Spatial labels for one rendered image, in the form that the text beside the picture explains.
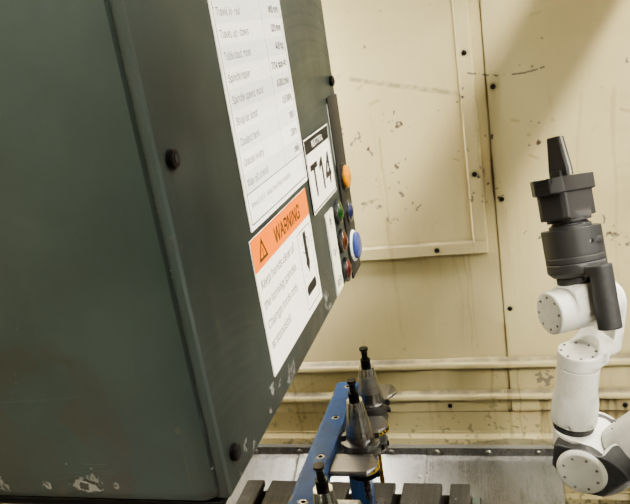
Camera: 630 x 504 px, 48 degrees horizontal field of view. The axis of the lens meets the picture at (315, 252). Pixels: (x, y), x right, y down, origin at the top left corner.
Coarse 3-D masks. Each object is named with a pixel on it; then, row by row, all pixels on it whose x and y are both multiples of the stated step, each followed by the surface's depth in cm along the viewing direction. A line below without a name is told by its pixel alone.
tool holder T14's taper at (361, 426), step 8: (360, 400) 110; (352, 408) 110; (360, 408) 110; (352, 416) 110; (360, 416) 110; (352, 424) 111; (360, 424) 110; (368, 424) 111; (352, 432) 111; (360, 432) 110; (368, 432) 111; (352, 440) 111; (360, 440) 111; (368, 440) 111
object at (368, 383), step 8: (360, 368) 121; (368, 368) 120; (360, 376) 121; (368, 376) 120; (376, 376) 121; (360, 384) 121; (368, 384) 120; (376, 384) 121; (360, 392) 121; (368, 392) 120; (376, 392) 121; (368, 400) 121; (376, 400) 121
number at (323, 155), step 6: (324, 150) 71; (318, 156) 68; (324, 156) 71; (318, 162) 68; (324, 162) 70; (330, 162) 73; (318, 168) 68; (324, 168) 70; (330, 168) 73; (324, 174) 70; (330, 174) 72; (324, 180) 70; (330, 180) 72; (324, 186) 70; (330, 186) 72; (324, 192) 70
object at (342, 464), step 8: (336, 456) 110; (344, 456) 110; (352, 456) 110; (360, 456) 109; (368, 456) 109; (336, 464) 108; (344, 464) 108; (352, 464) 108; (360, 464) 108; (368, 464) 107; (376, 464) 107; (328, 472) 107; (336, 472) 107; (344, 472) 106; (352, 472) 106; (360, 472) 106; (368, 472) 106
